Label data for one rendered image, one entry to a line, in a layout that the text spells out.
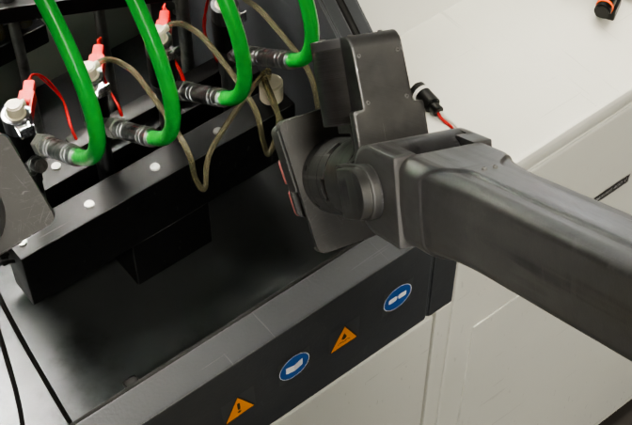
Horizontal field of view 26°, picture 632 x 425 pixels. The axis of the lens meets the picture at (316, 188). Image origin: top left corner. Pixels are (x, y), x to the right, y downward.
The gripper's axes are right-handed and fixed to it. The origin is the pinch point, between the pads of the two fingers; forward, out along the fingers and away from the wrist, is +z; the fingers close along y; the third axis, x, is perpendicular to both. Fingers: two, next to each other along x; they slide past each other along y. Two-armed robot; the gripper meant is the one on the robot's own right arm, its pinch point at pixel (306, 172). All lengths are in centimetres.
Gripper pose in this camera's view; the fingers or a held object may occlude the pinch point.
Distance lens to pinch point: 109.3
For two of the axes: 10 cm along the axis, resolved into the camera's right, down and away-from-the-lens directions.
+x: -9.1, 3.2, -2.5
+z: -2.8, -0.4, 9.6
